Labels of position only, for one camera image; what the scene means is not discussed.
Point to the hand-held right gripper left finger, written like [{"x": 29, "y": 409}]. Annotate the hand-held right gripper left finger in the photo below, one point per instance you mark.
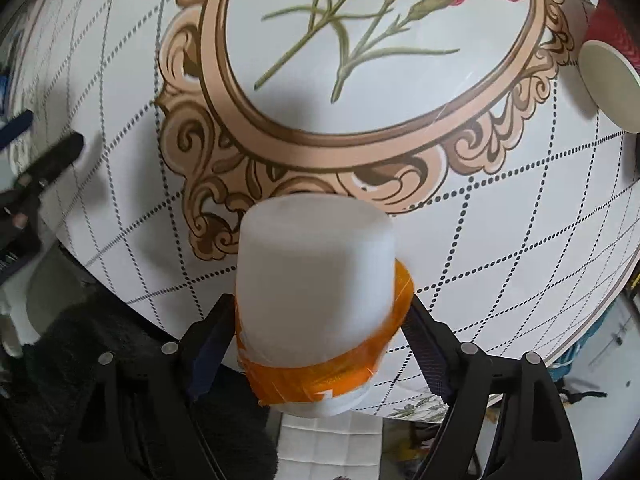
[{"x": 212, "y": 347}]

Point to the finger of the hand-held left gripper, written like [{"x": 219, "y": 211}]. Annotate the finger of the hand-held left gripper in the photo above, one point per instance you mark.
[
  {"x": 55, "y": 157},
  {"x": 15, "y": 127}
]

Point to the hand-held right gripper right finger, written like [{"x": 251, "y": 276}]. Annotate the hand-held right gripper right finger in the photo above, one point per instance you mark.
[{"x": 430, "y": 355}]

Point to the white cup with orange tape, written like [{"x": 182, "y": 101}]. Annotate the white cup with orange tape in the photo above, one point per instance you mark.
[{"x": 320, "y": 300}]

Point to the red cup with white lid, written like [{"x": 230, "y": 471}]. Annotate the red cup with white lid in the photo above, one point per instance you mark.
[{"x": 612, "y": 55}]

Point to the black furry cloth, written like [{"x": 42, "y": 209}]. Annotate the black furry cloth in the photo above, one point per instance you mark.
[{"x": 115, "y": 375}]

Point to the floral printed tablecloth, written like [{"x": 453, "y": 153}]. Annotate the floral printed tablecloth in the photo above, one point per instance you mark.
[{"x": 350, "y": 160}]

